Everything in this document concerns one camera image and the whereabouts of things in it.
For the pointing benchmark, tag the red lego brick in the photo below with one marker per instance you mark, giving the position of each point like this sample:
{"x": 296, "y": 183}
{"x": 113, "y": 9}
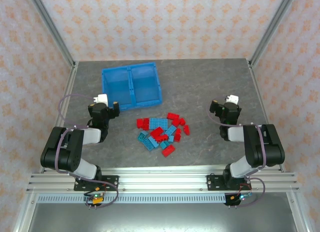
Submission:
{"x": 168, "y": 151}
{"x": 178, "y": 135}
{"x": 179, "y": 121}
{"x": 162, "y": 138}
{"x": 139, "y": 123}
{"x": 186, "y": 130}
{"x": 146, "y": 124}
{"x": 173, "y": 116}
{"x": 156, "y": 131}

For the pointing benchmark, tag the small blue lego brick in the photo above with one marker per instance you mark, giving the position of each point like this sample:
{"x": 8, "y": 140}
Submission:
{"x": 171, "y": 139}

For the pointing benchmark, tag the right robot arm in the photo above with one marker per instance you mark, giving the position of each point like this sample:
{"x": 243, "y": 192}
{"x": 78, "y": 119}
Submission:
{"x": 275, "y": 149}

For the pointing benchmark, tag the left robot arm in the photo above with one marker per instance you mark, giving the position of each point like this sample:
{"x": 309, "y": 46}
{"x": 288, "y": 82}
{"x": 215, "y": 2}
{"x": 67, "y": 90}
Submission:
{"x": 72, "y": 157}

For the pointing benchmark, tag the blue two-compartment bin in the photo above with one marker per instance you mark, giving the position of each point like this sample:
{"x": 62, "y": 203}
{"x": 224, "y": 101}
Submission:
{"x": 146, "y": 89}

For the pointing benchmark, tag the brushed metal panel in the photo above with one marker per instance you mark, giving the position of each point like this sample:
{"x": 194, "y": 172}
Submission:
{"x": 162, "y": 219}

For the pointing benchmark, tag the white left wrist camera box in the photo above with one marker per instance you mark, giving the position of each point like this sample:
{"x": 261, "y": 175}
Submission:
{"x": 102, "y": 99}

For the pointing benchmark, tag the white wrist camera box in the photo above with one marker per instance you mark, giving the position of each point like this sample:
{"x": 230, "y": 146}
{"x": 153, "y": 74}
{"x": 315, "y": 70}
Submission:
{"x": 102, "y": 99}
{"x": 233, "y": 98}

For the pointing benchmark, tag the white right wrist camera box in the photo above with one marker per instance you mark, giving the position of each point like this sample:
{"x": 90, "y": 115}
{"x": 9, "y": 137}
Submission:
{"x": 233, "y": 98}

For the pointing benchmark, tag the aluminium table side rail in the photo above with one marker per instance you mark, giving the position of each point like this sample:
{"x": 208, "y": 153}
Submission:
{"x": 255, "y": 79}
{"x": 71, "y": 79}

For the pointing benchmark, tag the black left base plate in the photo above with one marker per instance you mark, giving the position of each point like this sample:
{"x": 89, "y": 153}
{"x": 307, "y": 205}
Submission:
{"x": 111, "y": 179}

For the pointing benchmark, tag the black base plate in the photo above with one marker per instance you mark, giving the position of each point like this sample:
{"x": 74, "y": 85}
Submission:
{"x": 212, "y": 182}
{"x": 111, "y": 179}

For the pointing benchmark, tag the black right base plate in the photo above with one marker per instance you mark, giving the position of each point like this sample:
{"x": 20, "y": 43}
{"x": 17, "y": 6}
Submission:
{"x": 212, "y": 182}

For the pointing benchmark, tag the aluminium mounting rail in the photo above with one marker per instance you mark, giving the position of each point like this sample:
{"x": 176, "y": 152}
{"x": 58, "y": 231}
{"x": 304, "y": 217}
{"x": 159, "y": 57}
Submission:
{"x": 162, "y": 179}

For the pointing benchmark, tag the aluminium frame post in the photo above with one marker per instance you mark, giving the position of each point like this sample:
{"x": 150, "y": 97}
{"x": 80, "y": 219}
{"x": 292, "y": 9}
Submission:
{"x": 270, "y": 30}
{"x": 53, "y": 30}

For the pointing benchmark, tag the aluminium frame leg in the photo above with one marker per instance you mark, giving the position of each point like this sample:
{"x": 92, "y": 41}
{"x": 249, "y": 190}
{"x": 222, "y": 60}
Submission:
{"x": 23, "y": 222}
{"x": 303, "y": 222}

